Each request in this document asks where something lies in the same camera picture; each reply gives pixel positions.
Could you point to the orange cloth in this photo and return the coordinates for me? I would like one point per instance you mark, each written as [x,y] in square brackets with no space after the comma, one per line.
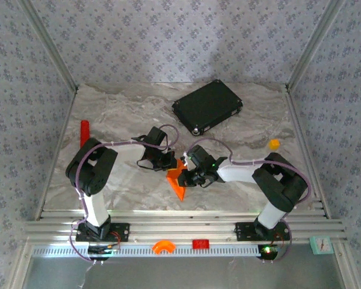
[177,186]

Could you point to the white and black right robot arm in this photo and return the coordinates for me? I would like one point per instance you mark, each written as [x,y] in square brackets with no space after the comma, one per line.
[237,173]

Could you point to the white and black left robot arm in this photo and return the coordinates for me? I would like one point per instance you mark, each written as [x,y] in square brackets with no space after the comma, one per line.
[97,207]

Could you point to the black flat case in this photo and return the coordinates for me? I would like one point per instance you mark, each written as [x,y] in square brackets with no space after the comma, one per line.
[207,102]

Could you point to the red rectangular block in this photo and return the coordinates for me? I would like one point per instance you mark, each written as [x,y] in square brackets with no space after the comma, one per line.
[201,244]

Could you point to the orange curved plastic piece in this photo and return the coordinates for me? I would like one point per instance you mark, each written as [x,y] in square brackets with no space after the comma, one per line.
[164,245]

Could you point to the small yellow cube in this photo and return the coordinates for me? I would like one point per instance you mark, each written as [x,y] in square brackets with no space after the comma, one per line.
[274,144]

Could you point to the red cylinder with grey cap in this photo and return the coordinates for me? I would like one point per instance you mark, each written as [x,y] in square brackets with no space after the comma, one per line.
[85,129]

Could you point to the black controller board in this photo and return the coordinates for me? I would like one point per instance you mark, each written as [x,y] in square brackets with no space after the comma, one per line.
[267,250]
[103,251]

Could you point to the small teal clock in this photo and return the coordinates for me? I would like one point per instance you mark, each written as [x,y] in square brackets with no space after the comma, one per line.
[321,245]

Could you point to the aluminium rail frame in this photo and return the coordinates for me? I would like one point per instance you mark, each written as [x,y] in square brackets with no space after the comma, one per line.
[174,225]

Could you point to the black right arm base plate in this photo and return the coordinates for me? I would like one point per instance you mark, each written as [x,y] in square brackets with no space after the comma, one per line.
[243,231]

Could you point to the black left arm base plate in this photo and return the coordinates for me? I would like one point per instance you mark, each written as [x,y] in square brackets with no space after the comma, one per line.
[121,231]

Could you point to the aluminium side rail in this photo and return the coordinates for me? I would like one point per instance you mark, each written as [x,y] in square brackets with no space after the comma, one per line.
[307,150]
[57,150]

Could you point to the aluminium frame post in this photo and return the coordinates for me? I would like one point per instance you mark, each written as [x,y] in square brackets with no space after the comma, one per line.
[313,45]
[49,45]

